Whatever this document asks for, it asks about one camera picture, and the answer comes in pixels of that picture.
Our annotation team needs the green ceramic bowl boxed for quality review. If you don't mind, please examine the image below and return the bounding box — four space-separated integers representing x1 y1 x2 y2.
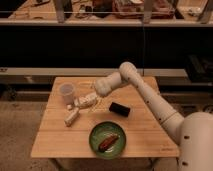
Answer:
89 121 126 160

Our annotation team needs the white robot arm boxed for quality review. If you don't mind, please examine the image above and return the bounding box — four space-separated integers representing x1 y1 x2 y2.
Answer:
93 62 184 145

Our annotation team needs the white robot base body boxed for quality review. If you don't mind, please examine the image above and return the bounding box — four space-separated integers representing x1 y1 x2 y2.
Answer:
178 112 213 171

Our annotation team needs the brown sausage in bowl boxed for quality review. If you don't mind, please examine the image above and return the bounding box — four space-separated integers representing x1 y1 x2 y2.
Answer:
98 135 119 152

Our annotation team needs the black rectangular block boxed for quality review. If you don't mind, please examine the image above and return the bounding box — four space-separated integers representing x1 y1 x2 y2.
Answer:
109 102 130 117

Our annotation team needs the translucent plastic cup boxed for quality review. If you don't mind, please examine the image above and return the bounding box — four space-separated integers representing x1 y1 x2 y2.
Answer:
59 83 75 105

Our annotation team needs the white cylindrical roll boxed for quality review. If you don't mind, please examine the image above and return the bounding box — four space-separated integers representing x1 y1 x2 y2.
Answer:
64 108 79 127

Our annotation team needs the dark box on right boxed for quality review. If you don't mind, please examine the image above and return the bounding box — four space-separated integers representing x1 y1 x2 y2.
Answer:
185 55 213 82

